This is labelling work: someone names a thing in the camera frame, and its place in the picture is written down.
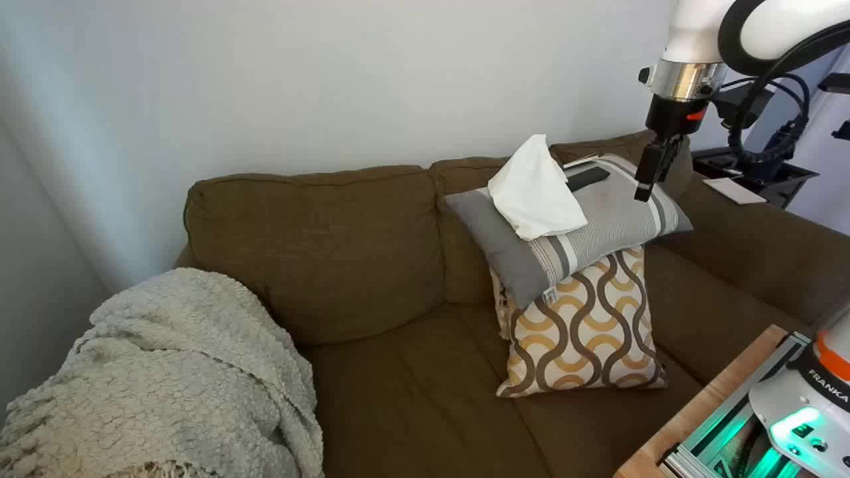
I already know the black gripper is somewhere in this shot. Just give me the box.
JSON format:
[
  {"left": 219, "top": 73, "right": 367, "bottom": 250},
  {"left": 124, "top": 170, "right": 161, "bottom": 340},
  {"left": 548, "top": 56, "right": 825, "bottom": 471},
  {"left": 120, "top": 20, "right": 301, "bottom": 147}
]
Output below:
[{"left": 633, "top": 93, "right": 711, "bottom": 206}]

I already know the grey striped pillow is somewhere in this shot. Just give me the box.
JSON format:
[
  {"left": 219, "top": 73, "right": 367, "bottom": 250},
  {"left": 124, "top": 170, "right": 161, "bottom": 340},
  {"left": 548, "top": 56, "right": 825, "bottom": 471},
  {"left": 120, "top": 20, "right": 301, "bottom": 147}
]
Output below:
[{"left": 440, "top": 154, "right": 695, "bottom": 313}]

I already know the wave patterned pillow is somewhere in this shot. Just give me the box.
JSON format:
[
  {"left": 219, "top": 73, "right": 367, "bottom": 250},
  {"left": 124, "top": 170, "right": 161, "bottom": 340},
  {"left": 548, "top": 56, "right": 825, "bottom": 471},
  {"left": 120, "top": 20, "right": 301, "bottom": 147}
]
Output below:
[{"left": 489, "top": 244, "right": 669, "bottom": 401}]

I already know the black remote control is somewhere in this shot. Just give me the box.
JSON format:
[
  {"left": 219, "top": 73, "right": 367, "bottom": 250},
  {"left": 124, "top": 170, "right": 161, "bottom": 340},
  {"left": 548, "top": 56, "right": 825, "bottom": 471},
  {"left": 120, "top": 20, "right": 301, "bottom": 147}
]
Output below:
[{"left": 563, "top": 166, "right": 610, "bottom": 195}]

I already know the white flat paper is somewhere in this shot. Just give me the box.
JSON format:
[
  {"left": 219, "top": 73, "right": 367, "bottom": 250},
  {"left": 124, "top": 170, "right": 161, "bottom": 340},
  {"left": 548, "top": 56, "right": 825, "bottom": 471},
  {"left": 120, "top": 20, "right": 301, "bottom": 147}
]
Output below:
[{"left": 701, "top": 177, "right": 770, "bottom": 207}]

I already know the black equipment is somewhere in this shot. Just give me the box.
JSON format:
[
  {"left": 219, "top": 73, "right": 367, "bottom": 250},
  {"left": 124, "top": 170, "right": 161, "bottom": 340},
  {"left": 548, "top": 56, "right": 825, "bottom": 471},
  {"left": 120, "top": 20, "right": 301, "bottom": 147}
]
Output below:
[{"left": 687, "top": 145, "right": 818, "bottom": 212}]

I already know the white cloth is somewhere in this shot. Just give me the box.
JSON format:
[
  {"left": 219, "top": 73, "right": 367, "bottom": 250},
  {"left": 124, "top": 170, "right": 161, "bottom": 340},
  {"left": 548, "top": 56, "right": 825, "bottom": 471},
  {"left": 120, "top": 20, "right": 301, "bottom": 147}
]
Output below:
[{"left": 487, "top": 134, "right": 589, "bottom": 244}]

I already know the white cabinet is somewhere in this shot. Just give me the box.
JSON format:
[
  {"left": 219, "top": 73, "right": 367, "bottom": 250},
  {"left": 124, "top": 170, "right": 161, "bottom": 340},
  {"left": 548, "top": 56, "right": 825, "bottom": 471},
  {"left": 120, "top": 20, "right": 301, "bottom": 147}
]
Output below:
[{"left": 784, "top": 42, "right": 850, "bottom": 239}]

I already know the wooden side table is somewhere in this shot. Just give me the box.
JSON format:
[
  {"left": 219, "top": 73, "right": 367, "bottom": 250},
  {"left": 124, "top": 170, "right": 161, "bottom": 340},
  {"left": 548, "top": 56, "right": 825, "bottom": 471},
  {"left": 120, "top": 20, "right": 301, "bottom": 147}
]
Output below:
[{"left": 613, "top": 321, "right": 792, "bottom": 478}]

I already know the brown fabric sofa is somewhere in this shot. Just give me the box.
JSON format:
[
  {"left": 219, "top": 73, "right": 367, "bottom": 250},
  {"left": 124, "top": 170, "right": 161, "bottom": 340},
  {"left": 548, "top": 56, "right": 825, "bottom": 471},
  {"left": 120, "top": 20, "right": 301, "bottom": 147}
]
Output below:
[{"left": 175, "top": 130, "right": 850, "bottom": 478}]

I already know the grey knitted blanket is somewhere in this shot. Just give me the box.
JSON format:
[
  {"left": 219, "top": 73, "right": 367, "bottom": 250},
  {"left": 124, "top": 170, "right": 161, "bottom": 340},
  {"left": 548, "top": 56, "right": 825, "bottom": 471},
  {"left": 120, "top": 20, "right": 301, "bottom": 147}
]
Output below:
[{"left": 0, "top": 266, "right": 327, "bottom": 478}]

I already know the thin black cable bundle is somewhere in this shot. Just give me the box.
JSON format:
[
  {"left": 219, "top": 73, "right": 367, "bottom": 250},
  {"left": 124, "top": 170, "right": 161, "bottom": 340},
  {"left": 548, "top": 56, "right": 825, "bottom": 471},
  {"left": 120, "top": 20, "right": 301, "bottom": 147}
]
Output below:
[{"left": 711, "top": 76, "right": 812, "bottom": 169}]

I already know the thick black hose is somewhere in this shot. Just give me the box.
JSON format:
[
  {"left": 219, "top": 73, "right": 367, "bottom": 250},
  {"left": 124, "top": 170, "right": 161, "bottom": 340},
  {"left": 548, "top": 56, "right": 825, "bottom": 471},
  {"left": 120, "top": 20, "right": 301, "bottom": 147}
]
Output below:
[{"left": 714, "top": 0, "right": 850, "bottom": 80}]

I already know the aluminium frame rail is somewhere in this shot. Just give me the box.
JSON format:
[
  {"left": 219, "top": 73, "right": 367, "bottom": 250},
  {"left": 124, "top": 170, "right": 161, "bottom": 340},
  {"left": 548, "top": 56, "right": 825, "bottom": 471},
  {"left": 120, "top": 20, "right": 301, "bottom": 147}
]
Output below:
[{"left": 662, "top": 329, "right": 812, "bottom": 478}]

